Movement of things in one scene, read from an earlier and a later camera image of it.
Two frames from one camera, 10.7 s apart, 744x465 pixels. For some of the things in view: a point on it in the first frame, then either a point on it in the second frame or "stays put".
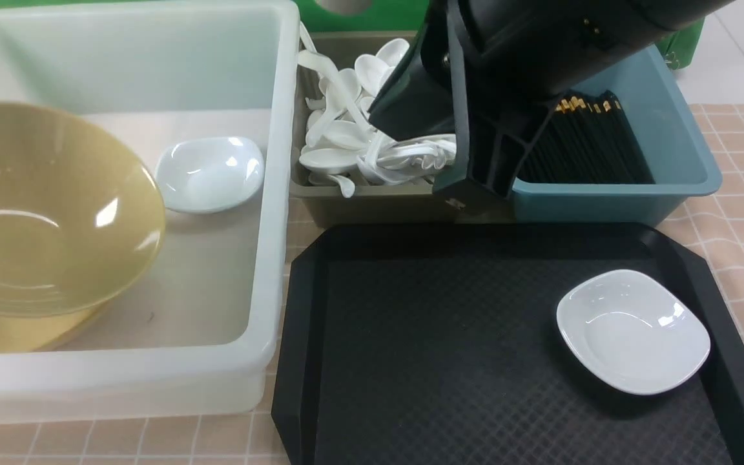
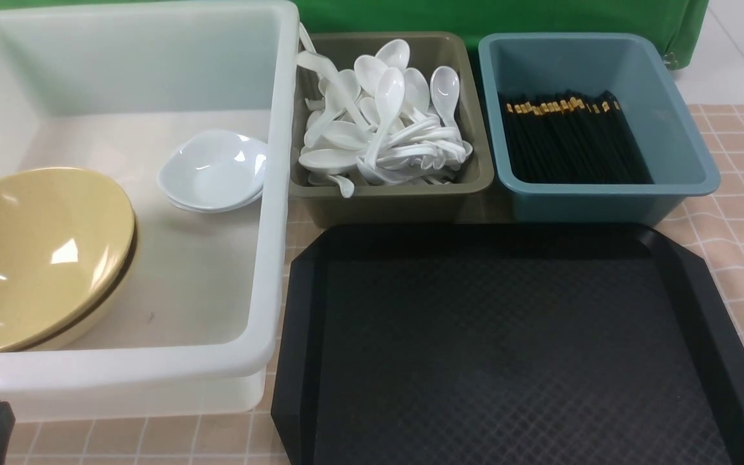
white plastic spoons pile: [343, 144] stays put
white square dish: [632, 330] to [214, 171]
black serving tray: [438, 344] stays put
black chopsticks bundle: [589, 139] stays put
